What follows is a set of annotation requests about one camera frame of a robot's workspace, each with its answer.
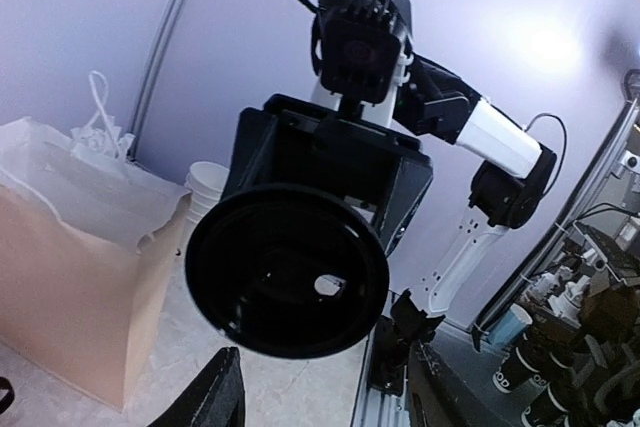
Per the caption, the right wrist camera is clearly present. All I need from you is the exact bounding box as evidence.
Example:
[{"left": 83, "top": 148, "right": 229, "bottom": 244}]
[{"left": 298, "top": 0, "right": 412, "bottom": 104}]

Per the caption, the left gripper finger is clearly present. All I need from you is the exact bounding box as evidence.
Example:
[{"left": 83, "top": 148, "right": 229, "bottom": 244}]
[{"left": 149, "top": 347, "right": 246, "bottom": 427}]

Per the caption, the stack of white cups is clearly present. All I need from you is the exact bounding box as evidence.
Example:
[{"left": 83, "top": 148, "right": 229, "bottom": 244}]
[{"left": 183, "top": 161, "right": 229, "bottom": 243}]

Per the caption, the brown paper bag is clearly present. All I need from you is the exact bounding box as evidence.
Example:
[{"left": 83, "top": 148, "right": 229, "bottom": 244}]
[{"left": 1, "top": 71, "right": 190, "bottom": 408}]

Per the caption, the left aluminium frame post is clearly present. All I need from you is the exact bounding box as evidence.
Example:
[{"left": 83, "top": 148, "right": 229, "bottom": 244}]
[{"left": 127, "top": 0, "right": 187, "bottom": 160}]

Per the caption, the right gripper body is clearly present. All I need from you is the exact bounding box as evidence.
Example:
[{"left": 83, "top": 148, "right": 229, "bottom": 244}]
[{"left": 222, "top": 94, "right": 433, "bottom": 254}]

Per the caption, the front aluminium rail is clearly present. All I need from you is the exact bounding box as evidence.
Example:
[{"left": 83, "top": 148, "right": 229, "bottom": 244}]
[{"left": 349, "top": 326, "right": 481, "bottom": 427}]

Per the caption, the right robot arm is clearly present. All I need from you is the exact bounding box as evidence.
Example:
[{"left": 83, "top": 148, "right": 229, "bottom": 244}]
[{"left": 222, "top": 60, "right": 557, "bottom": 318}]

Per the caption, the black cup lid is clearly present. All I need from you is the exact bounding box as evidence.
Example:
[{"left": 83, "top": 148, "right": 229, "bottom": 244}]
[{"left": 184, "top": 184, "right": 389, "bottom": 359}]

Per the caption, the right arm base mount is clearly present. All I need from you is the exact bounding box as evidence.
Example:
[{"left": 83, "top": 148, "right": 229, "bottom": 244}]
[{"left": 368, "top": 289, "right": 445, "bottom": 396}]

